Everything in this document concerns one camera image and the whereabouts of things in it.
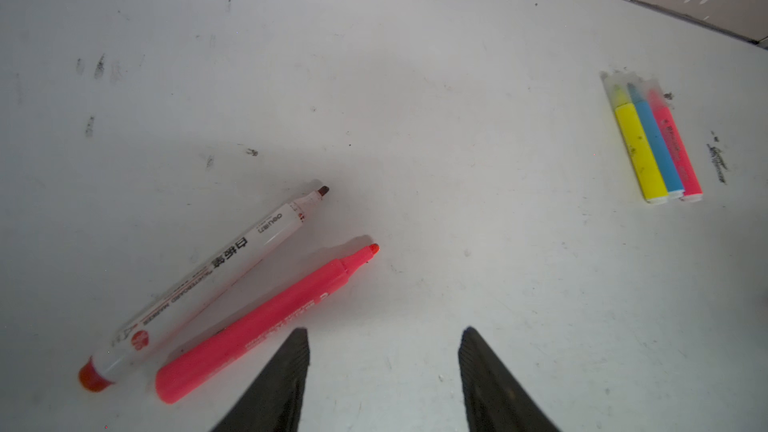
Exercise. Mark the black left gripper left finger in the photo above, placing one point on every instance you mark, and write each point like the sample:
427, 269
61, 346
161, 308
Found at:
273, 402

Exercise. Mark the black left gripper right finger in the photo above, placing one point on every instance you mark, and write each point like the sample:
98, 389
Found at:
494, 400

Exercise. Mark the pink highlighter pen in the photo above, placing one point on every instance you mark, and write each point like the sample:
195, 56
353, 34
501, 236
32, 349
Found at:
184, 374

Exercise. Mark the white marker pen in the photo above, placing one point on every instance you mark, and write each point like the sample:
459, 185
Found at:
163, 317

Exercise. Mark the pink-red highlighter pen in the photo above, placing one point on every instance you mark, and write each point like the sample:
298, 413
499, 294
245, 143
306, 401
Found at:
692, 191

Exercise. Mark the yellow highlighter pen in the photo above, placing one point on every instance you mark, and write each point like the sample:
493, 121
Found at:
644, 164

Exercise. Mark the blue highlighter pen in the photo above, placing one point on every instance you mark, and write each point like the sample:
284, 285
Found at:
653, 133

